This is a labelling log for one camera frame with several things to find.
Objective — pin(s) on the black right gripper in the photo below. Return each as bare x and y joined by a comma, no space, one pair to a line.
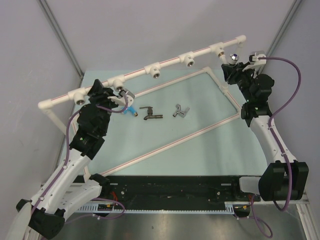
232,72

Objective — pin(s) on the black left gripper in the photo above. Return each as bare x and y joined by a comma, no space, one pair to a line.
100,93

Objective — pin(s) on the white faucet blue cap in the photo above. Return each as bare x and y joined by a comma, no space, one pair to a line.
232,59

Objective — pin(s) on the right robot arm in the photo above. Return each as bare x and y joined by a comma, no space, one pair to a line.
284,178

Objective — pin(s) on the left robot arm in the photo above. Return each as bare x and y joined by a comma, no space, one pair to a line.
47,211

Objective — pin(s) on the blue plastic faucet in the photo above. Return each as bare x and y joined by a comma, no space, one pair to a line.
130,110

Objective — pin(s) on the dark bronze faucet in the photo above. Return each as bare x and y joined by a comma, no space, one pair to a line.
150,114

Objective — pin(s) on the chrome metal faucet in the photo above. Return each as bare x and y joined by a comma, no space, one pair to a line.
180,112

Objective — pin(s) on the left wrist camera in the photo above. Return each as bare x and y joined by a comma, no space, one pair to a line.
124,97

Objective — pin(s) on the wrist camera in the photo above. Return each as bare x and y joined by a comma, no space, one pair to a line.
124,97
256,60

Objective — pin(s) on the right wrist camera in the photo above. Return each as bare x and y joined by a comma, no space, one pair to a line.
256,60

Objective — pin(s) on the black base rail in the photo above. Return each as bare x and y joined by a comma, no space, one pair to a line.
225,188

